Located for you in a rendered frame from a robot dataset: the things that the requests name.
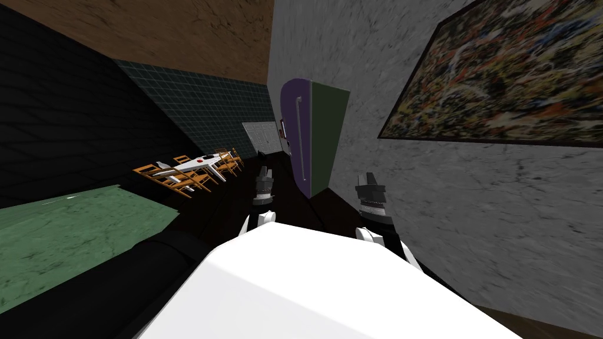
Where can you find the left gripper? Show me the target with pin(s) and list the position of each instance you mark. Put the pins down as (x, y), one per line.
(264, 184)

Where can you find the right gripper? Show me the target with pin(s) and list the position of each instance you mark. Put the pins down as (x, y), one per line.
(370, 192)

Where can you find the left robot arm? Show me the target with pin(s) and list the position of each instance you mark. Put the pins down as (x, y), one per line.
(262, 200)

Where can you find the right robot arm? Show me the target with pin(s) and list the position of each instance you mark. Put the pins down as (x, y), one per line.
(382, 221)

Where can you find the white panelled door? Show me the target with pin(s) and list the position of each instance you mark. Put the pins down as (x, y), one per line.
(261, 136)

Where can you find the purple fridge door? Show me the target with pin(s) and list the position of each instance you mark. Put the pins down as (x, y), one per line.
(291, 127)

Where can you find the dark green fridge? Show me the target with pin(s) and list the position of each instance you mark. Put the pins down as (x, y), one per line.
(327, 136)

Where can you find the white dining table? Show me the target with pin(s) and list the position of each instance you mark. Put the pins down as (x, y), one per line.
(193, 165)

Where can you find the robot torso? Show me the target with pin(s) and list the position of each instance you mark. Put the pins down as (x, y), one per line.
(301, 287)

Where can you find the large colourful abstract painting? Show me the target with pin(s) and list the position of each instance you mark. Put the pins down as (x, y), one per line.
(509, 70)

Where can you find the small red wall picture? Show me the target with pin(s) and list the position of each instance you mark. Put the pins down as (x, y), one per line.
(283, 129)

